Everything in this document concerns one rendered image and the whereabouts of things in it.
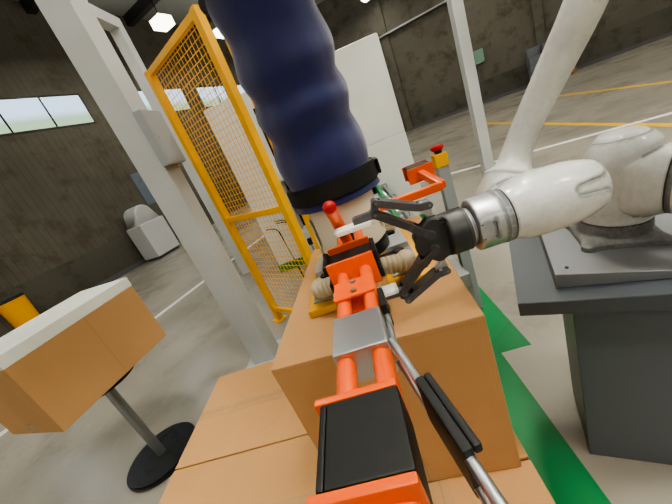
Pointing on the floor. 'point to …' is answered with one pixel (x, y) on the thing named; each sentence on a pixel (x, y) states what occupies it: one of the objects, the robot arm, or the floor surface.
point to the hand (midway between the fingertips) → (354, 265)
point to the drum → (18, 310)
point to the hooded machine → (149, 232)
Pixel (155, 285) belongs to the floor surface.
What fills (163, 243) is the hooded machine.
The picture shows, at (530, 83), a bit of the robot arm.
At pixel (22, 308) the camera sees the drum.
